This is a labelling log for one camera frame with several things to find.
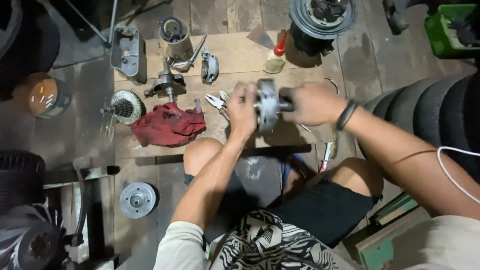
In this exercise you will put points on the person's right hand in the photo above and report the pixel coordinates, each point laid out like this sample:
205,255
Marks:
311,105

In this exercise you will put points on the person's left hand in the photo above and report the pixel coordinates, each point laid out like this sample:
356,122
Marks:
242,112

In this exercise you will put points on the person's right fingers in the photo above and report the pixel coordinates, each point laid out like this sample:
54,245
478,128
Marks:
290,101

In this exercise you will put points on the person's left fingers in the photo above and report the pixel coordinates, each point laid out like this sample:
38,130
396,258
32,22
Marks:
243,92

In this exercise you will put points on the grey metal clutch assembly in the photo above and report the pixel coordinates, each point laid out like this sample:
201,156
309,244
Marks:
268,105

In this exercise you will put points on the wooden work board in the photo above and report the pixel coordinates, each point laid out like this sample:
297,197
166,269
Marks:
232,63

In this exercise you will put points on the small curved metal cover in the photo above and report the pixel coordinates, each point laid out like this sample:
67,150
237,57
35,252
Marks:
209,66

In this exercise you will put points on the oil bottle with red cap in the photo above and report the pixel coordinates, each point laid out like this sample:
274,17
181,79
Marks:
276,56

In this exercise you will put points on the black wristband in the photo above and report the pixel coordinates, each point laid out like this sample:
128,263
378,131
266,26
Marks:
345,114

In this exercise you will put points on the metal scraper blade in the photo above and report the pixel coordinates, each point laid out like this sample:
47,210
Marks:
261,36

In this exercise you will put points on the metal wrench tool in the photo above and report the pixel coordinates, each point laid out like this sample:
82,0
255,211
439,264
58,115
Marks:
191,58

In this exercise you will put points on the blue sandal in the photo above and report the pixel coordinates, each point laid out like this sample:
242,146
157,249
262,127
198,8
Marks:
292,168

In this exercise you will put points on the metal crankshaft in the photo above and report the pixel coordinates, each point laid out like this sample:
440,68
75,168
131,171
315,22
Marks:
167,83

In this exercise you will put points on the red cloth rag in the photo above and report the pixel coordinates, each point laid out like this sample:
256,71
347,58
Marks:
168,124

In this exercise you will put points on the large round engine assembly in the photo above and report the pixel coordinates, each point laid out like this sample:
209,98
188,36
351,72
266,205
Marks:
318,22

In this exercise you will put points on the beige cylinder with parts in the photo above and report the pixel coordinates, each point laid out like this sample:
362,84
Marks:
176,37

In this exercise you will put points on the person's black shorts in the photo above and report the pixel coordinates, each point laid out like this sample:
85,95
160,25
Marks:
318,210

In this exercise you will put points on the toothed clutch gear basket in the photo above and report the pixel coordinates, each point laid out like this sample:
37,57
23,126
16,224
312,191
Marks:
126,107

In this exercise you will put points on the grey engine cover casting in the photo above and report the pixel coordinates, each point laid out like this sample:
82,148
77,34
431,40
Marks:
126,51

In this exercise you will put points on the stack of black tyres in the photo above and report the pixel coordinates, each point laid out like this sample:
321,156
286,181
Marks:
431,112

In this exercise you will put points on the patterned black white shirt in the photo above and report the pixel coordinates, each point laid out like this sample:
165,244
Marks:
273,243

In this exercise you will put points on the round silver clutch hub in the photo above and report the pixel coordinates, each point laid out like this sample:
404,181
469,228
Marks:
138,200

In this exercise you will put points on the metal stand rods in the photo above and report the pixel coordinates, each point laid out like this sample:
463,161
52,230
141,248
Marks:
101,22

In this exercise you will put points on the green wooden bench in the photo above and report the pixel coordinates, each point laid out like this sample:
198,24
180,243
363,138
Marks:
390,232

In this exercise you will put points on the green plastic crate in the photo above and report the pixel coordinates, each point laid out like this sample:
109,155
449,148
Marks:
450,30

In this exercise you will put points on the black kick starter lever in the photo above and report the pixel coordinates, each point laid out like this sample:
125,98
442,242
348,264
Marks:
79,202

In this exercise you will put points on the round tin with sand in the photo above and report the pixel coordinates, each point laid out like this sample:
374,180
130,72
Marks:
45,95

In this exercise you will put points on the black motorcycle tyre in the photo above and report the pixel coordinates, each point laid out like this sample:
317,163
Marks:
22,37

